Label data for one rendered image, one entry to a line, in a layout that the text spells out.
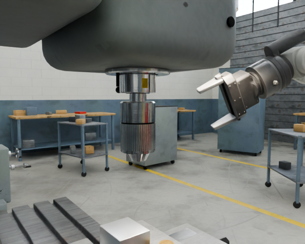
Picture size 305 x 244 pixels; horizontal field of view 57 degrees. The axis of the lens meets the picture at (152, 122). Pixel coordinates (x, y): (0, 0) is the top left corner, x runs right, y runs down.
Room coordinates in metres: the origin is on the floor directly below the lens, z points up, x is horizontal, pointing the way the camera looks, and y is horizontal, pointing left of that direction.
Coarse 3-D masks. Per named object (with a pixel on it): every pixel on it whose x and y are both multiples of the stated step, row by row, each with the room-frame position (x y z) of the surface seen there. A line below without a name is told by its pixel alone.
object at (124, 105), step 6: (126, 102) 0.36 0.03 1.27; (132, 102) 0.35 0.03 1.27; (138, 102) 0.35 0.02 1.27; (144, 102) 0.36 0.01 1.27; (150, 102) 0.36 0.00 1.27; (120, 108) 0.37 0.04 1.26; (126, 108) 0.36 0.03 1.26; (132, 108) 0.35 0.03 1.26; (138, 108) 0.35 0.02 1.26; (144, 108) 0.35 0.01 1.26; (150, 108) 0.36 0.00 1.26
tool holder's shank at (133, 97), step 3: (126, 93) 0.37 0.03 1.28; (129, 93) 0.37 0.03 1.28; (132, 93) 0.37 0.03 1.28; (135, 93) 0.37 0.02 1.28; (138, 93) 0.36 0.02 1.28; (141, 93) 0.37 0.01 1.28; (144, 93) 0.37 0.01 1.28; (147, 93) 0.37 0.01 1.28; (129, 96) 0.37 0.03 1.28; (132, 96) 0.37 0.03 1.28; (135, 96) 0.36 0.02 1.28; (138, 96) 0.36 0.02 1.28; (141, 96) 0.37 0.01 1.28; (144, 96) 0.37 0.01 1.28; (129, 99) 0.37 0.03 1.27; (132, 99) 0.37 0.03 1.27; (135, 99) 0.36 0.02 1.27; (138, 99) 0.36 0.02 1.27; (141, 99) 0.37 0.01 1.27; (144, 99) 0.37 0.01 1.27
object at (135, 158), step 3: (129, 156) 0.37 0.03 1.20; (132, 156) 0.36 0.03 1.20; (135, 156) 0.36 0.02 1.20; (138, 156) 0.36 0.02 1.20; (141, 156) 0.36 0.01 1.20; (144, 156) 0.36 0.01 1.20; (147, 156) 0.37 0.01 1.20; (132, 159) 0.37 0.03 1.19; (135, 159) 0.36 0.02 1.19; (138, 159) 0.36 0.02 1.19; (141, 159) 0.36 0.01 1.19; (144, 159) 0.37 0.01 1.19
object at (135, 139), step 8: (120, 112) 0.37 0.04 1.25; (128, 112) 0.35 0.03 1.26; (136, 112) 0.35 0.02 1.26; (144, 112) 0.35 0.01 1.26; (152, 112) 0.36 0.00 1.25; (120, 120) 0.37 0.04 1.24; (128, 120) 0.35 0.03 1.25; (136, 120) 0.35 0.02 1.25; (144, 120) 0.35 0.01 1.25; (152, 120) 0.36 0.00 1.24; (128, 128) 0.35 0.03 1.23; (136, 128) 0.35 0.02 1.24; (144, 128) 0.35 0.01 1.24; (152, 128) 0.36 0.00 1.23; (128, 136) 0.35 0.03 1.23; (136, 136) 0.35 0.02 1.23; (144, 136) 0.35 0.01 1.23; (152, 136) 0.36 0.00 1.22; (128, 144) 0.35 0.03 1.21; (136, 144) 0.35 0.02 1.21; (144, 144) 0.35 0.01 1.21; (152, 144) 0.36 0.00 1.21; (128, 152) 0.35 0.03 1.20; (136, 152) 0.35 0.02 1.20; (144, 152) 0.35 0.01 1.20
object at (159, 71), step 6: (108, 72) 0.35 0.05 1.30; (114, 72) 0.34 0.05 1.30; (120, 72) 0.34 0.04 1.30; (126, 72) 0.34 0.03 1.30; (132, 72) 0.34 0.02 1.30; (138, 72) 0.34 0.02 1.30; (144, 72) 0.34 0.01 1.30; (150, 72) 0.34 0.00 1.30; (156, 72) 0.34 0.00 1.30; (162, 72) 0.35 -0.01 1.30; (168, 72) 0.36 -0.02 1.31
